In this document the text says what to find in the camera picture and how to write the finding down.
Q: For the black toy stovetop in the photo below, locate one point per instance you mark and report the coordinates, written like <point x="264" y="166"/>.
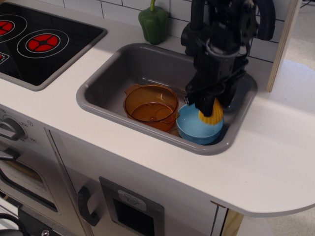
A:
<point x="37" y="47"/>

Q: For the dark grey faucet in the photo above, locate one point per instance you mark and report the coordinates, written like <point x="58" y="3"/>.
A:
<point x="267" y="19"/>

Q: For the wooden side panel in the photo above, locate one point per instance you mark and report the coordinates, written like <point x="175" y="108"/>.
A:
<point x="289" y="23"/>

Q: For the grey oven knob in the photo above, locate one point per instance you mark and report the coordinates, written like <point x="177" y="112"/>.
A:
<point x="11" y="130"/>

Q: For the yellow toy corn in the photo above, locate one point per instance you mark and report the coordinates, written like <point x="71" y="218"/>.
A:
<point x="216" y="116"/>

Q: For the orange transparent pot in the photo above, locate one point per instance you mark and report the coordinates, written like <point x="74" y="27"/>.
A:
<point x="153" y="105"/>

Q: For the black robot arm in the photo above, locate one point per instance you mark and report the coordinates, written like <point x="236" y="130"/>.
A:
<point x="213" y="37"/>

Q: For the grey sink basin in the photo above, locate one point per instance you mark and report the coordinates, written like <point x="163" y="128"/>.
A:
<point x="103" y="93"/>

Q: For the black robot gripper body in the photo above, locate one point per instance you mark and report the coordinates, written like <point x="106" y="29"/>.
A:
<point x="211" y="69"/>

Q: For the grey dispenser panel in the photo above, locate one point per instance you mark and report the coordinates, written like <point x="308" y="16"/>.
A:
<point x="132" y="211"/>

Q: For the blue bowl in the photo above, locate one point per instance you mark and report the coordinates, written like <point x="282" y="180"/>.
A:
<point x="191" y="128"/>

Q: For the black cabinet door handle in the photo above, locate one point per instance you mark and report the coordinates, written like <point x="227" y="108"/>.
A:
<point x="83" y="197"/>

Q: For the green toy bell pepper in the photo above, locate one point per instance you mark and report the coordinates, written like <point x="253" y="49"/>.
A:
<point x="153" y="21"/>

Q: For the grey oven door handle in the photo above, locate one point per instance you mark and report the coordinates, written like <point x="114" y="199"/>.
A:
<point x="9" y="155"/>

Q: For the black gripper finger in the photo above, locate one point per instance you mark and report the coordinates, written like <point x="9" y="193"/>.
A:
<point x="204" y="103"/>
<point x="230" y="87"/>

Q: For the oven door with window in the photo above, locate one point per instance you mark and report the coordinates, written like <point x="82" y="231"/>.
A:
<point x="35" y="181"/>

